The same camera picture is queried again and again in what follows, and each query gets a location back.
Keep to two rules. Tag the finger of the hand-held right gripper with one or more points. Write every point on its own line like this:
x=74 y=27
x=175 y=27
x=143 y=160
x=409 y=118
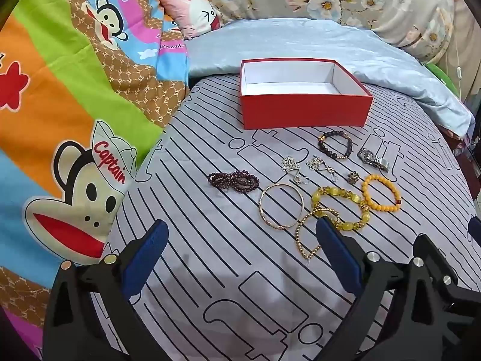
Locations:
x=475 y=229
x=432 y=282

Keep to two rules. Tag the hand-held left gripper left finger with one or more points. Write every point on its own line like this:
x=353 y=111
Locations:
x=146 y=259

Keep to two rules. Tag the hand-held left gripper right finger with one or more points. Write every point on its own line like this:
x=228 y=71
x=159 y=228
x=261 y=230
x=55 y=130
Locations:
x=338 y=257

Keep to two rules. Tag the gold bangle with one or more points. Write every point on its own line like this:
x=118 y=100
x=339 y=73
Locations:
x=262 y=205

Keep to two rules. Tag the silver wristwatch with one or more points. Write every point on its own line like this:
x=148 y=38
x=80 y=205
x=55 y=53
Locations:
x=379 y=163

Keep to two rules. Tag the red cardboard box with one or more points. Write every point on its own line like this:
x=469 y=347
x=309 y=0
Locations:
x=300 y=109

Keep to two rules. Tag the grey striped bedsheet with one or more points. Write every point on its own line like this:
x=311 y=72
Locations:
x=225 y=263

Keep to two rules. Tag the silver earring right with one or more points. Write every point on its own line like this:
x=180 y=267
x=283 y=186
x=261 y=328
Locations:
x=314 y=163

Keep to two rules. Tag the silver earring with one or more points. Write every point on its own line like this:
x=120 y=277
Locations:
x=290 y=163
x=314 y=163

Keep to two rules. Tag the silver earring left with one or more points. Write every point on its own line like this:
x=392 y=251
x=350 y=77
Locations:
x=290 y=163

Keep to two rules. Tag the green plastic object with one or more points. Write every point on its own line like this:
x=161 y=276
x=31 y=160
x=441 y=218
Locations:
x=443 y=77

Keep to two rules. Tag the colourful cartoon monkey blanket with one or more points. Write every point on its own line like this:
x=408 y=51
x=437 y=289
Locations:
x=56 y=101

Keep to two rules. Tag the beige curtain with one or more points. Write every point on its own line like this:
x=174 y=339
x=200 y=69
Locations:
x=469 y=45

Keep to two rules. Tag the light blue quilt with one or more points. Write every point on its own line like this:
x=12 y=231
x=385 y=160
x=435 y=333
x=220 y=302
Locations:
x=300 y=41

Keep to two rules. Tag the pink rabbit pillow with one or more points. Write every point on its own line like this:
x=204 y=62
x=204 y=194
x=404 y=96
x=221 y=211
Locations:
x=191 y=9

